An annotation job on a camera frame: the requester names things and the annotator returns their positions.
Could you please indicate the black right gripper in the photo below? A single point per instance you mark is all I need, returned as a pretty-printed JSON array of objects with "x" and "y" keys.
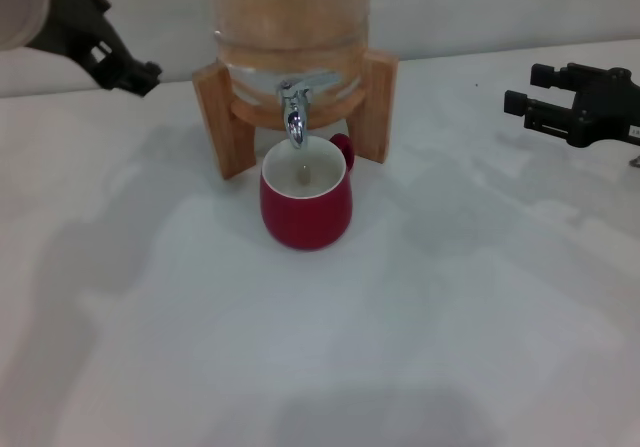
[{"x": 610, "y": 107}]

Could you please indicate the red ceramic cup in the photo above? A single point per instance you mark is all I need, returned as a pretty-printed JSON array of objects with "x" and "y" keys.
[{"x": 305, "y": 217}]

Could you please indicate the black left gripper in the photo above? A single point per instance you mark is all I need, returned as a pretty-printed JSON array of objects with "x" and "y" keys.
[{"x": 75, "y": 22}]

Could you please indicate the chrome faucet tap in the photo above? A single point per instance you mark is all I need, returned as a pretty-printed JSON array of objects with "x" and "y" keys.
[{"x": 296, "y": 117}]

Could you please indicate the glass water dispenser jar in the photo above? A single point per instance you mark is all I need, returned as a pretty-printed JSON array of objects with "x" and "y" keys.
[{"x": 290, "y": 12}]

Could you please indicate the wooden dispenser stand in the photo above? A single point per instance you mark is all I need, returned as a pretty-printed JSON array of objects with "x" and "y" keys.
[{"x": 217, "y": 117}]

